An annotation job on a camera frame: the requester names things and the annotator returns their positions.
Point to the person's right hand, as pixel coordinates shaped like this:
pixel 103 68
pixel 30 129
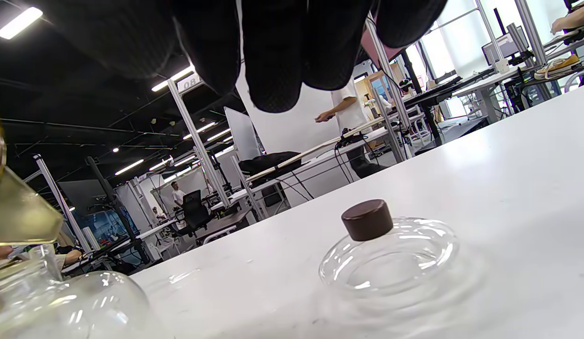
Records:
pixel 273 47

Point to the glass lid with brown knob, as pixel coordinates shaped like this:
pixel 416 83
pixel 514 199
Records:
pixel 367 219

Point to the yellow plastic pitcher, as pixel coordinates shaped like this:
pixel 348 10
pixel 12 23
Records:
pixel 19 212

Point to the white backdrop panel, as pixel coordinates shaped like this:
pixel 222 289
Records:
pixel 282 127

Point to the pink board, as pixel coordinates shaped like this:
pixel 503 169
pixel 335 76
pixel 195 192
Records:
pixel 377 47

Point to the ceiling light strip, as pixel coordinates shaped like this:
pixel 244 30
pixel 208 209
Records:
pixel 172 79
pixel 19 22

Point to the black bag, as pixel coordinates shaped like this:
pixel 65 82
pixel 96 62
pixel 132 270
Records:
pixel 268 162

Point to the black office chair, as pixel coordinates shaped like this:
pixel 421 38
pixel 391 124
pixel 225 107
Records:
pixel 194 212

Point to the grey computer monitor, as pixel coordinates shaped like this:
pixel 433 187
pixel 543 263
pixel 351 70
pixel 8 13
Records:
pixel 504 47

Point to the cream yellow sneaker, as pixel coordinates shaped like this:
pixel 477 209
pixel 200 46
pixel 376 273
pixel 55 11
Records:
pixel 555 67

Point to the aluminium frame post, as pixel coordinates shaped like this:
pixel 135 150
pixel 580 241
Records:
pixel 198 146

